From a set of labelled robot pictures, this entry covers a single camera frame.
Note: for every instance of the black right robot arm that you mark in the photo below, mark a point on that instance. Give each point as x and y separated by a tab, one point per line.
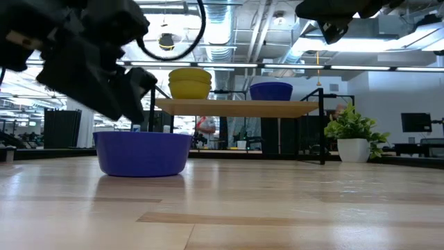
381	5

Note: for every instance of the long light strip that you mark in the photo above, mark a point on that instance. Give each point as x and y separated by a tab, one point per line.
225	65

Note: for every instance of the green potted plant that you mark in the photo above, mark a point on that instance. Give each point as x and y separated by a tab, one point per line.
350	121

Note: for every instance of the white plant pot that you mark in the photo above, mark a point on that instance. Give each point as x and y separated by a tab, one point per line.
354	150

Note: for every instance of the blue plastic bowl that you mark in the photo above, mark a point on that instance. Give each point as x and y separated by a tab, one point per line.
142	154
270	92

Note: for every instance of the black monitor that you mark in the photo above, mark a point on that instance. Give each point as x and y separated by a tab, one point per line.
416	122

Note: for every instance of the black cabinet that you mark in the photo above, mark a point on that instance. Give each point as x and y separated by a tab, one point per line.
62	130

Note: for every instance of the black hanging lamp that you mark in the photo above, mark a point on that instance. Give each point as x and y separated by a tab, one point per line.
166	41

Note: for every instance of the person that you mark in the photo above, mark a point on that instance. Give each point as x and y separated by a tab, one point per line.
206	128

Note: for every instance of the wooden shelf black metal frame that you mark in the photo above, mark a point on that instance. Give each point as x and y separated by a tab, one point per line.
236	108

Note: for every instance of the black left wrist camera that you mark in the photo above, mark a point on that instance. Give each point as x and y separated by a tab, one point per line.
121	24

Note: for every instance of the black aluminium rig frame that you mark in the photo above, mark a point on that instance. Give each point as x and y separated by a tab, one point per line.
52	153

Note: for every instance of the silver spiral air duct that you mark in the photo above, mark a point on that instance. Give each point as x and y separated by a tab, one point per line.
218	17

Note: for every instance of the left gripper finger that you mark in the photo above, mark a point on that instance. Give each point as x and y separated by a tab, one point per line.
138	87
83	83

